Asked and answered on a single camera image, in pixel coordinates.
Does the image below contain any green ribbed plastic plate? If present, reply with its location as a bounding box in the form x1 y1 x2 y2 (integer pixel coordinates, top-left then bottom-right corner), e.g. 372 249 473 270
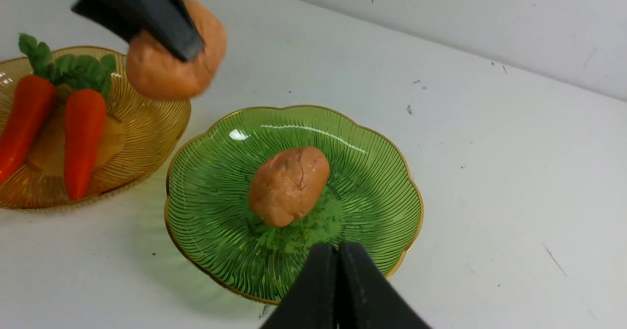
164 105 424 305

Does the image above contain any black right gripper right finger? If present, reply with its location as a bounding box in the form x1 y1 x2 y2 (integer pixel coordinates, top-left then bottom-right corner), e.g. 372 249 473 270
338 243 430 329

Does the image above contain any orange toy carrot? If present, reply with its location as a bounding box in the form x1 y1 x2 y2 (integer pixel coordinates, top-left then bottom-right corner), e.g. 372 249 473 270
0 33 57 185
54 54 117 201

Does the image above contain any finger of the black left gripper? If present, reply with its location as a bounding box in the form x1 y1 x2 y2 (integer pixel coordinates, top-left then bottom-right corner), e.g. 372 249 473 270
117 0 204 62
71 0 141 43

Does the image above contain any brown toy potato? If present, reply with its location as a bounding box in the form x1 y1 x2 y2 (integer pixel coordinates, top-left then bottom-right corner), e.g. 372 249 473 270
248 146 331 227
125 0 228 101

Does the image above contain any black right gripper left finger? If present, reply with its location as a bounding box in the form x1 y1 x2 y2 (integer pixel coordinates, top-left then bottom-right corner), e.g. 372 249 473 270
262 243 338 329

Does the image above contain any amber ribbed plastic plate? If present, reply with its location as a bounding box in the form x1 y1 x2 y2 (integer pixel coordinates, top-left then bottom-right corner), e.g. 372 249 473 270
0 46 191 211

